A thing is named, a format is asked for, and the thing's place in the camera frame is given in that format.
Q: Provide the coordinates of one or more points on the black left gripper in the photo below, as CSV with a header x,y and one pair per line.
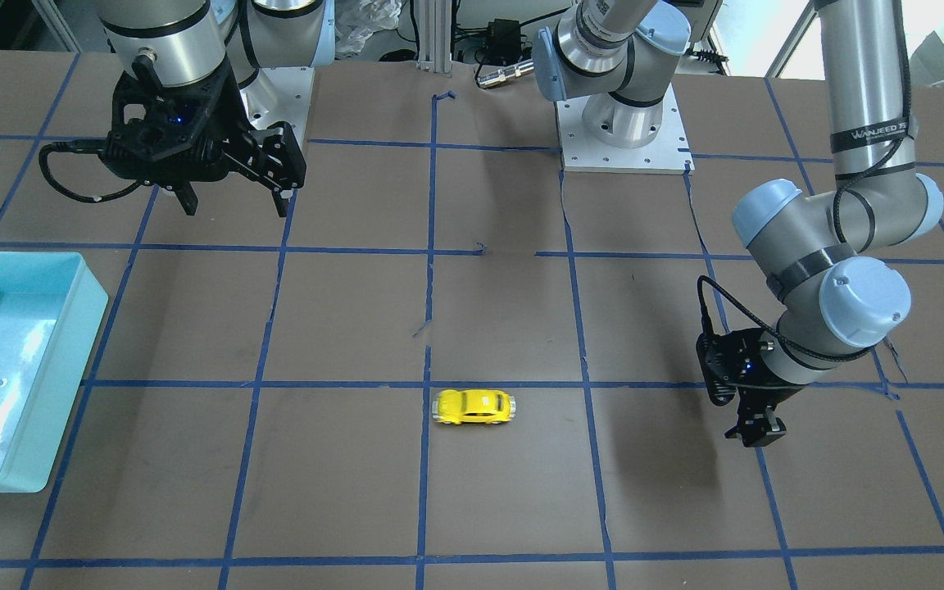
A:
x,y
773,395

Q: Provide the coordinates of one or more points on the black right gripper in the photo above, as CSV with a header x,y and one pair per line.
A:
x,y
227,115

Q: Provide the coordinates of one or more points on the yellow toy beetle car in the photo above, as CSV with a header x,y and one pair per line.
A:
x,y
473,406

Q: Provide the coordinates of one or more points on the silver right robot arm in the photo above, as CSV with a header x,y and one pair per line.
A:
x,y
186,40

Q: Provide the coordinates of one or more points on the turquoise plastic storage bin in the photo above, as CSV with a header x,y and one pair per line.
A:
x,y
51,308

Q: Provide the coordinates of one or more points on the black power adapter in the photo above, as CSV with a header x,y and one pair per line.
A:
x,y
503,41

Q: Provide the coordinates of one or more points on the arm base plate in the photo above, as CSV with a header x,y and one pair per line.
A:
x,y
280,95
600,135

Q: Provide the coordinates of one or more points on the aluminium frame post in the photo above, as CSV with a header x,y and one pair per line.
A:
x,y
434,23

